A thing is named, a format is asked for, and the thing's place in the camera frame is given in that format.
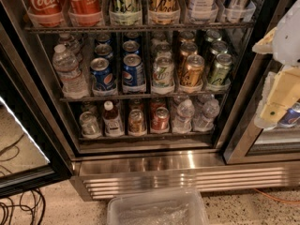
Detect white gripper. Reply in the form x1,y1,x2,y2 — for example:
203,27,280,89
252,0,300,129

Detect red coke can front bottom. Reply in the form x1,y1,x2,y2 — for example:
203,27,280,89
151,107,170,131

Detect red coke can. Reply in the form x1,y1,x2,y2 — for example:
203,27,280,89
151,107,170,131
150,97,166,113

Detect green lacroix can front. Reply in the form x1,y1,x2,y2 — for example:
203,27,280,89
207,53,233,91

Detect green lacroix can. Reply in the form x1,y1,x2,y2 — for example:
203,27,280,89
207,53,233,91
206,40,228,63
110,0,142,25

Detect pepsi can behind right door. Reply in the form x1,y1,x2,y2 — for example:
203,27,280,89
278,102,300,128

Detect gold lacroix can front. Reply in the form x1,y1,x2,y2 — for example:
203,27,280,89
180,54,204,90

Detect gold lacroix can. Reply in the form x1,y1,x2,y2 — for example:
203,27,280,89
149,0,179,25
180,54,204,90
178,41,198,70

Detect steel fridge door right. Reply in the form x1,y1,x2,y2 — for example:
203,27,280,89
219,0,300,164

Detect white can top shelf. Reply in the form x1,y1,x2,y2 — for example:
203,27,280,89
187,0,217,24

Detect white green soda can front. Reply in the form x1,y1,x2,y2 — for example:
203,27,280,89
152,56,174,95

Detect gold lacroix can top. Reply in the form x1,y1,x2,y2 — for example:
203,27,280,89
149,0,179,25

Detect red coke can behind bottom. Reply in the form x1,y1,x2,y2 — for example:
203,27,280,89
150,97,166,113

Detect blue pepsi can front right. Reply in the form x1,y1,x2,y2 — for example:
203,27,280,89
122,53,146,93

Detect blue pepsi can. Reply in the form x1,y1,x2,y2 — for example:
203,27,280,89
94,44,113,61
122,53,146,93
90,57,116,95
122,40,141,55

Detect orange soda can behind bottom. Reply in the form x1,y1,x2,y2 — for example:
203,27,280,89
129,98,144,111

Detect orange soda can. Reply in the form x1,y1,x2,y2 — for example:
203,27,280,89
129,98,144,111
128,109,145,133

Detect orange soda can front bottom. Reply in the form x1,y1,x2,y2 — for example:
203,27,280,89
128,109,145,133

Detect green lacroix can top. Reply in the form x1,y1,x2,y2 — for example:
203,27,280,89
110,0,142,25

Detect blue pepsi can front left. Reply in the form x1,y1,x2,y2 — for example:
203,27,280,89
90,57,116,95

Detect silver can bottom left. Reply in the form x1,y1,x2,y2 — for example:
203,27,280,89
80,112,101,139

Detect red coca-cola can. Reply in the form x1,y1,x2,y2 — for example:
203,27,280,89
69,0,102,27
28,0,62,27

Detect large water bottle middle shelf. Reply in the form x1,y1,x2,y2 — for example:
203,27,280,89
52,44,90,99

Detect steel fridge base grille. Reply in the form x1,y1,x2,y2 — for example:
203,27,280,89
70,150,300,202

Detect water bottle behind middle shelf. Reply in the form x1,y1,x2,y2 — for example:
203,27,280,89
58,33,83,63

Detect red coca-cola can top left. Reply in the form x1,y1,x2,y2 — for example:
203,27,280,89
28,0,62,27

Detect black fridge door left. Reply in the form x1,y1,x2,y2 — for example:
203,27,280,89
0,5,72,199

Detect water bottle bottom right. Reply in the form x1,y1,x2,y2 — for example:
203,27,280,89
193,99,220,132

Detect water bottle bottom middle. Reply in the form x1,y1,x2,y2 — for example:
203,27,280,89
172,99,195,134

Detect clear plastic bin on floor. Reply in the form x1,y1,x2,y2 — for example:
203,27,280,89
107,187,209,225

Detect brown drink bottle white cap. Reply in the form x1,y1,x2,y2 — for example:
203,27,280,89
103,100,124,137

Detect orange cable on floor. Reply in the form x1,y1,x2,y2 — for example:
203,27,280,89
253,188,300,204

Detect middle wire shelf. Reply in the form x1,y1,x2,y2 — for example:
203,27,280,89
59,90,228,102

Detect wire shelf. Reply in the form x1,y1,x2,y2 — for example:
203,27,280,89
59,90,228,102
24,22,255,34

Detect top wire shelf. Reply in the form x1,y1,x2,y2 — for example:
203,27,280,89
24,22,255,34

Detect black cables on floor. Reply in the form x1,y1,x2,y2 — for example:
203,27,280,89
0,133,47,225

